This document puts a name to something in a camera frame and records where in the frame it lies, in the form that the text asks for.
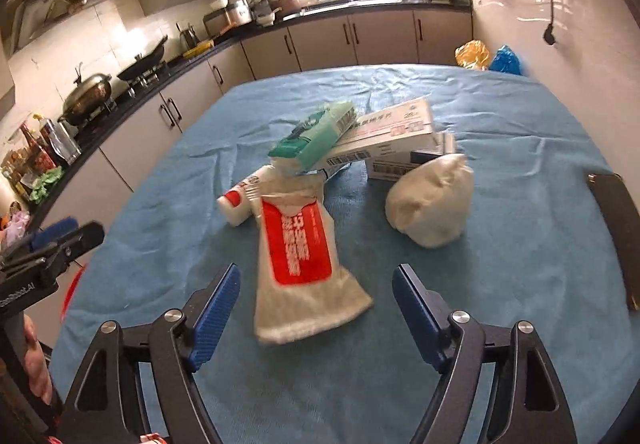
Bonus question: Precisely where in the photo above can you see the long white medicine box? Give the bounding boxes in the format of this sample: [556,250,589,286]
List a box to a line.
[320,97,436,175]

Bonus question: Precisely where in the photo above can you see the blue tablecloth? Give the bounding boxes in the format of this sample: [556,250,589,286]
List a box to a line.
[50,64,640,444]

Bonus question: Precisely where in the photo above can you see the black wok pan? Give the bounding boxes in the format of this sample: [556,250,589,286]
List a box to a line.
[116,36,169,79]

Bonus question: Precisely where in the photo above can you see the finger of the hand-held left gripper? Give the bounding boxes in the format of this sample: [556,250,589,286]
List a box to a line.
[42,222,106,275]
[29,218,79,252]

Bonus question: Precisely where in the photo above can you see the mint green box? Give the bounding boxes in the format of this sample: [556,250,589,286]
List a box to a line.
[267,102,357,173]

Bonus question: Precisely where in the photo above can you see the blue plastic bag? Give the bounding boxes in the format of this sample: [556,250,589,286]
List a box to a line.
[487,44,523,76]

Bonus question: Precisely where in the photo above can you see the group of sauce bottles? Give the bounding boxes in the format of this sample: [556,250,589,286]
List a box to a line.
[0,114,56,205]

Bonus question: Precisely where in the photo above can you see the grey kitchen base cabinets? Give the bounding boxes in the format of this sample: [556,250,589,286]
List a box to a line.
[30,6,473,275]

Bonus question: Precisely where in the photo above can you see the small white blue box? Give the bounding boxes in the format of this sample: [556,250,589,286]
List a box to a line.
[365,131,458,182]

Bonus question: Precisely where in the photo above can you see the small red white tube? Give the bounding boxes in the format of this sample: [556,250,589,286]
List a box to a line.
[216,167,275,228]

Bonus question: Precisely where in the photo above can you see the red plastic basket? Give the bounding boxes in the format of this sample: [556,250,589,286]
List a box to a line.
[59,263,90,322]

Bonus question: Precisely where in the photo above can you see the yellow plastic bag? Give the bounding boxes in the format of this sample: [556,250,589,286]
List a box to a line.
[454,40,491,70]

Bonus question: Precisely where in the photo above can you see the steel pitcher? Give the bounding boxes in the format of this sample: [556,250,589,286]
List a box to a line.
[49,120,83,168]

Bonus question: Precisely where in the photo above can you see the gas stove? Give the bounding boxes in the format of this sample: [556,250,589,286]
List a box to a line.
[120,66,172,92]

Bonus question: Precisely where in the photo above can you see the steel kettle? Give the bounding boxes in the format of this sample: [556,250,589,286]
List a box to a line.
[176,22,201,50]

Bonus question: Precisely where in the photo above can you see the stacked cooking pots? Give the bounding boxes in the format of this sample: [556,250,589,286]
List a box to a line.
[250,0,302,25]

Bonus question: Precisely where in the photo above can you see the person's left hand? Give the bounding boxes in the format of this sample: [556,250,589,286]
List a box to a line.
[22,314,55,406]

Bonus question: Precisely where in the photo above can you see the black kitchen countertop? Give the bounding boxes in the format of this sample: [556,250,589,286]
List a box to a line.
[30,0,473,225]

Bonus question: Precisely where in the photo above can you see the steel wok with lid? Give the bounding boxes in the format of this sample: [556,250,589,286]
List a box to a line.
[57,68,114,127]

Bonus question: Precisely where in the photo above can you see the red white toothpaste tube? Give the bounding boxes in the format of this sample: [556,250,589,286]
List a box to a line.
[253,164,375,346]

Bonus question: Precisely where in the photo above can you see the steel rice cooker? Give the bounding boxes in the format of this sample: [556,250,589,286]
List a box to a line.
[202,0,251,37]

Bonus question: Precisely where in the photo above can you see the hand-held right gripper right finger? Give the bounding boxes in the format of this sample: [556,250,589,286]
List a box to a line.
[391,264,568,444]

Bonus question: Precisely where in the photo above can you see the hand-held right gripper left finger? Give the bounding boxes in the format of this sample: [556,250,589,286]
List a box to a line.
[64,263,242,444]

